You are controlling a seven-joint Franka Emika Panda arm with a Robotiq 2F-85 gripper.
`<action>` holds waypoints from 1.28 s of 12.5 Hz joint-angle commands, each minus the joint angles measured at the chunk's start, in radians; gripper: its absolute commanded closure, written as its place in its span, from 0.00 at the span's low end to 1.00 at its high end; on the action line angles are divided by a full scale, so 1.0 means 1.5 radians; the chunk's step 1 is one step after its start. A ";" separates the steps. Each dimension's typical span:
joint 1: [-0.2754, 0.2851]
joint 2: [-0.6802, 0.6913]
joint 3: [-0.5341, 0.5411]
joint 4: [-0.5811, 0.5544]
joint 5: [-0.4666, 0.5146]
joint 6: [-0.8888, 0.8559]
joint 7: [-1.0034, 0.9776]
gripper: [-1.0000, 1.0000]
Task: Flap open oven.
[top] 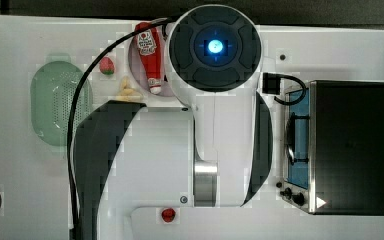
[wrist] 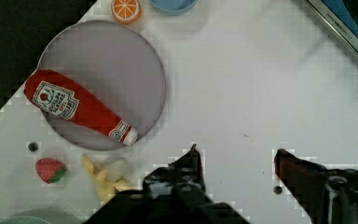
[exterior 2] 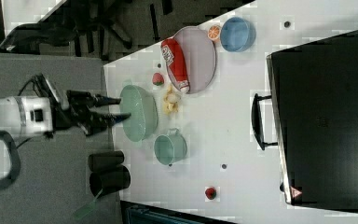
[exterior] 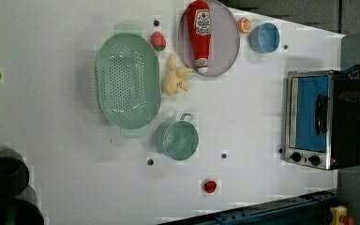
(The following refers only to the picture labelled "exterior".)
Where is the black cylinder far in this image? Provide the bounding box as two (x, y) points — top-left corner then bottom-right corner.
(0, 149), (30, 200)

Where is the red ketchup bottle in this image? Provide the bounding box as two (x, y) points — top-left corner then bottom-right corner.
(187, 0), (212, 74)

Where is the red tomato toy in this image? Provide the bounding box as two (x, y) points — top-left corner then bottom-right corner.
(203, 180), (217, 194)

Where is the yellow banana peel toy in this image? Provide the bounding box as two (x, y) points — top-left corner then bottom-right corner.
(163, 53), (193, 96)

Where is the black and silver toaster oven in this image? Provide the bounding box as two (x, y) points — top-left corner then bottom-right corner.
(284, 70), (360, 171)

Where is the grey round plate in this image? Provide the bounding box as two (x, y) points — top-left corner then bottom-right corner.
(177, 0), (240, 76)

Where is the orange slice toy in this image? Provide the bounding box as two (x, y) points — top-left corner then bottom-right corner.
(237, 17), (251, 34)

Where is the green perforated colander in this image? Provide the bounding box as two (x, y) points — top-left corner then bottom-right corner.
(95, 22), (161, 139)

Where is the strawberry toy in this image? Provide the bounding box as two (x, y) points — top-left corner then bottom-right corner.
(150, 32), (166, 52)

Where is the blue bowl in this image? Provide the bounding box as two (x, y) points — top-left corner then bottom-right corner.
(249, 22), (280, 53)

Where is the green mug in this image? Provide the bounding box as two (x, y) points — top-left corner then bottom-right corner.
(155, 112), (200, 161)

